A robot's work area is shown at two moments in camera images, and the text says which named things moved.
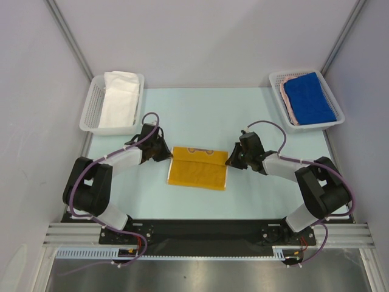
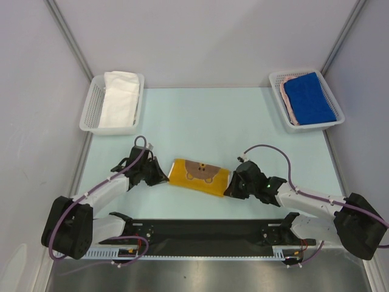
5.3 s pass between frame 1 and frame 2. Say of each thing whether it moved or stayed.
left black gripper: moved
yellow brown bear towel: moved
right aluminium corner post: stayed
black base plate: stayed
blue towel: stayed
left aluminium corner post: stayed
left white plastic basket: stayed
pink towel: stayed
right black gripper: moved
